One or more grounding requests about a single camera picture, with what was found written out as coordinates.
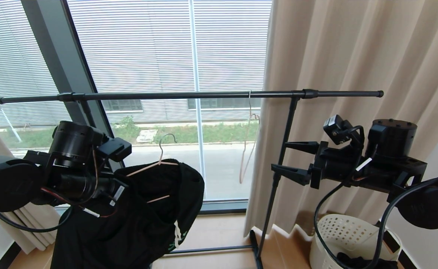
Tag black clothes rack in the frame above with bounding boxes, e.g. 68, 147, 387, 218
0, 89, 384, 269

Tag window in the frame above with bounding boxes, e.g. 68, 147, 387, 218
0, 0, 272, 215

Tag black cable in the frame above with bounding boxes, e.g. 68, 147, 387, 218
314, 170, 438, 269
0, 205, 74, 233

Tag pink clothes hanger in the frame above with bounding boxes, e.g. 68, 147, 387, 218
240, 90, 260, 184
126, 133, 179, 204

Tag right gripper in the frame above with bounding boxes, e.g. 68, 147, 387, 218
271, 141, 363, 189

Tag white laundry basket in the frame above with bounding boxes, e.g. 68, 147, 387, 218
309, 214, 402, 269

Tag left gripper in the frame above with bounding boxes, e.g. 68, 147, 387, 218
55, 174, 129, 208

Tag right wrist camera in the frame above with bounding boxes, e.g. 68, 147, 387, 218
323, 115, 365, 150

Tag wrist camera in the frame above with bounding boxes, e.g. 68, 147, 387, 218
96, 137, 132, 163
323, 115, 365, 150

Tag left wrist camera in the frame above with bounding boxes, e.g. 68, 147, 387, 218
96, 137, 132, 163

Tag black garment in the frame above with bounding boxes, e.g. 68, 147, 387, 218
337, 252, 399, 269
50, 159, 205, 269

